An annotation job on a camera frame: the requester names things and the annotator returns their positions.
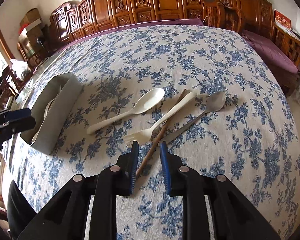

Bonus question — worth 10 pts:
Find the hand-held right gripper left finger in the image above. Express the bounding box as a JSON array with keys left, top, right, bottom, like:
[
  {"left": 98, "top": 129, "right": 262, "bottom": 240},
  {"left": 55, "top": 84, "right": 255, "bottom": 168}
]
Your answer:
[{"left": 17, "top": 141, "right": 140, "bottom": 240}]

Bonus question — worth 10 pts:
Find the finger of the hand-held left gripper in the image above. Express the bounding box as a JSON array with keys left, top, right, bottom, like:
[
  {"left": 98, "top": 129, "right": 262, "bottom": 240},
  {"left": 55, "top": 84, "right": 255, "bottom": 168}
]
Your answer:
[
  {"left": 0, "top": 118, "right": 36, "bottom": 141},
  {"left": 0, "top": 108, "right": 32, "bottom": 126}
]

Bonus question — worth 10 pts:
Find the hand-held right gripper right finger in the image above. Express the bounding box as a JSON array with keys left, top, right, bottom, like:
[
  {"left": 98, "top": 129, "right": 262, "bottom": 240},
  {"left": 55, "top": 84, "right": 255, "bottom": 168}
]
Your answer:
[{"left": 159, "top": 141, "right": 282, "bottom": 240}]

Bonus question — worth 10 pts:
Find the small white plastic spoon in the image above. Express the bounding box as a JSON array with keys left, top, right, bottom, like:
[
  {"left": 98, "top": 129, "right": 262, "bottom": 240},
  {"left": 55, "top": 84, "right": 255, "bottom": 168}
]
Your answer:
[{"left": 31, "top": 92, "right": 63, "bottom": 143}]

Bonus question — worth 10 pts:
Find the brown wooden chopstick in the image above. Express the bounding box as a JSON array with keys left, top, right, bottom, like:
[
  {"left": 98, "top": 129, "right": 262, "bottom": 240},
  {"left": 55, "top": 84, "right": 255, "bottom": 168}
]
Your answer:
[{"left": 136, "top": 89, "right": 188, "bottom": 177}]

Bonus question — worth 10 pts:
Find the grey metal tin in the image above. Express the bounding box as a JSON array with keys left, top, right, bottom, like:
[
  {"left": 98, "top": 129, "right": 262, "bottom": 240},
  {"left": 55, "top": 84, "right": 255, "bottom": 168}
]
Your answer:
[{"left": 20, "top": 72, "right": 84, "bottom": 155}]

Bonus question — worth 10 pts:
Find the wooden dining chair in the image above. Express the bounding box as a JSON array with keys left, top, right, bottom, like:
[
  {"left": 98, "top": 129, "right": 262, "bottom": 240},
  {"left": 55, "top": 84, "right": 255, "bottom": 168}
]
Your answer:
[{"left": 0, "top": 66, "right": 24, "bottom": 111}]

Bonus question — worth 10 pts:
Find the white plastic bag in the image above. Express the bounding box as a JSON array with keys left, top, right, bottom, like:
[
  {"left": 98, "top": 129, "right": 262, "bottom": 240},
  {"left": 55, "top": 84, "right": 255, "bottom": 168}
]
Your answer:
[{"left": 9, "top": 58, "right": 31, "bottom": 81}]

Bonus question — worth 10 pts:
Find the blue floral tablecloth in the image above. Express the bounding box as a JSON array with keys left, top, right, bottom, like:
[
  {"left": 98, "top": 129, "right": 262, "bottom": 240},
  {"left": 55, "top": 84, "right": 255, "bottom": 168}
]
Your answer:
[{"left": 1, "top": 24, "right": 300, "bottom": 240}]

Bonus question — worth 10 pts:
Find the white plastic fork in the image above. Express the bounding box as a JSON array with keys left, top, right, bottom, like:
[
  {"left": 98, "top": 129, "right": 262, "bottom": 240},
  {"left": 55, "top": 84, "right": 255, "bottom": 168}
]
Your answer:
[{"left": 123, "top": 91, "right": 198, "bottom": 147}]

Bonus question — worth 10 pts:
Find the person's black clothing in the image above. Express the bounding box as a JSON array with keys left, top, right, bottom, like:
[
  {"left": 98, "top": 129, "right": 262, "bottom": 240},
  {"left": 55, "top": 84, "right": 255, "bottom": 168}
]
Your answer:
[{"left": 7, "top": 179, "right": 38, "bottom": 233}]

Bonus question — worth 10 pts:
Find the large white plastic spoon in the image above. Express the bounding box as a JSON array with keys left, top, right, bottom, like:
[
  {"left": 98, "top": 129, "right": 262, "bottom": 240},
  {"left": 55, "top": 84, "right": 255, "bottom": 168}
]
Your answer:
[{"left": 87, "top": 88, "right": 165, "bottom": 134}]

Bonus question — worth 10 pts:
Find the metal spoon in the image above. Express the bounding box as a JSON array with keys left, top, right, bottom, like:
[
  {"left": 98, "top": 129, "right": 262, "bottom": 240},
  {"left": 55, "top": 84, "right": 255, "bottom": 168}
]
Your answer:
[{"left": 162, "top": 90, "right": 227, "bottom": 143}]

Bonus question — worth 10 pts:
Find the cardboard box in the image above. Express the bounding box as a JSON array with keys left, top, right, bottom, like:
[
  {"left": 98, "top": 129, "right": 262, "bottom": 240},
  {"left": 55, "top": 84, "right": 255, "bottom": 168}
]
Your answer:
[{"left": 19, "top": 8, "right": 42, "bottom": 31}]

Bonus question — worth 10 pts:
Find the purple sofa cushion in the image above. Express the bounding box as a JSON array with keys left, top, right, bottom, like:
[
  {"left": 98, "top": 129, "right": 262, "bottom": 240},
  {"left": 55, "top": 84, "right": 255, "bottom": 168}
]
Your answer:
[{"left": 52, "top": 17, "right": 205, "bottom": 55}]

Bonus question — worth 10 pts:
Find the grey fluffy object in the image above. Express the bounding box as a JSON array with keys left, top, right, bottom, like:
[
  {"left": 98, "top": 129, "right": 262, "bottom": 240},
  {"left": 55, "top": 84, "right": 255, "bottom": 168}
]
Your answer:
[{"left": 288, "top": 76, "right": 300, "bottom": 106}]

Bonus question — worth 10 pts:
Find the purple armchair cushion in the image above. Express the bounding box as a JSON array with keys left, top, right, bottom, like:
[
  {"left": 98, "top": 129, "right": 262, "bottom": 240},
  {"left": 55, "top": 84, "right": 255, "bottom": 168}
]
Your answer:
[{"left": 241, "top": 29, "right": 298, "bottom": 75}]

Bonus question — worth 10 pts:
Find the carved wooden sofa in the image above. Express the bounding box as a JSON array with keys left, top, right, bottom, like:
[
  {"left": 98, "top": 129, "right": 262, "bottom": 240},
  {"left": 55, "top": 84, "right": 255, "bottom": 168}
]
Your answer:
[{"left": 49, "top": 0, "right": 241, "bottom": 49}]

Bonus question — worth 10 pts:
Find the carved wooden armchair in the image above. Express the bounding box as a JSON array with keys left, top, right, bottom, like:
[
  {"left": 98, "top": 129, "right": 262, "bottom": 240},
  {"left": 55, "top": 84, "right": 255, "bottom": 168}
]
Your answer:
[{"left": 212, "top": 0, "right": 300, "bottom": 81}]

